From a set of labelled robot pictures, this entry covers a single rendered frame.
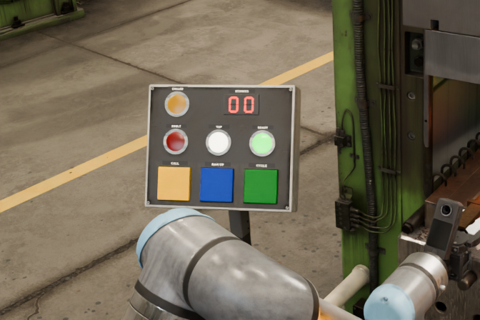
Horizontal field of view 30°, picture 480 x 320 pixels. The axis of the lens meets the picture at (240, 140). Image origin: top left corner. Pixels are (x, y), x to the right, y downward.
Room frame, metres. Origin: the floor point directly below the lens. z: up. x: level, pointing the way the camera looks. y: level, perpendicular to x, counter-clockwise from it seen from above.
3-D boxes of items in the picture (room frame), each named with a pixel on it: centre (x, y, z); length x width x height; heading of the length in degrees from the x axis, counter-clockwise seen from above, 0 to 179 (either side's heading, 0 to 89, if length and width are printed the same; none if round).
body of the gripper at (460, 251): (1.43, -0.37, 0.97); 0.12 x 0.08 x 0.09; 140
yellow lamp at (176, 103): (1.86, 0.13, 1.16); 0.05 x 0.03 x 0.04; 50
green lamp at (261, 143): (1.77, -0.05, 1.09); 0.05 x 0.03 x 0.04; 50
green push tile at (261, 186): (1.72, -0.04, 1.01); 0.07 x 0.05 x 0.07; 75
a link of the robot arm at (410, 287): (1.30, -0.26, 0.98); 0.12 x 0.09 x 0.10; 140
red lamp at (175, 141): (1.82, 0.14, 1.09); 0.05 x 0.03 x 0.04; 50
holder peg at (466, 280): (1.49, -0.43, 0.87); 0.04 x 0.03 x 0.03; 140
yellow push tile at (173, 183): (1.78, 0.16, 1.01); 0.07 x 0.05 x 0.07; 75
